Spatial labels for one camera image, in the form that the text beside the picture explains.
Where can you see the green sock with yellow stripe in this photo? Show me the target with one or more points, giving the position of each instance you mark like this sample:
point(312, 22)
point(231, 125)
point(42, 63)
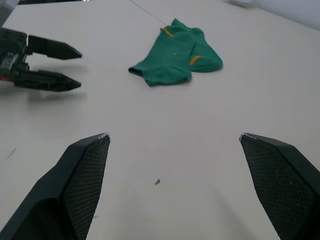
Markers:
point(207, 56)
point(167, 60)

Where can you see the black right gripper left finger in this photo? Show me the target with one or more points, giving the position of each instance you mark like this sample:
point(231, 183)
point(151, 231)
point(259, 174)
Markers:
point(55, 200)

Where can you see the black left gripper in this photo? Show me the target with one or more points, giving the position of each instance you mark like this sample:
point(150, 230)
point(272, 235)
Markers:
point(11, 50)

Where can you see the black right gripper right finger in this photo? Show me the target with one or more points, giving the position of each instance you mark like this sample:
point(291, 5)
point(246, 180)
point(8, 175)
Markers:
point(287, 185)

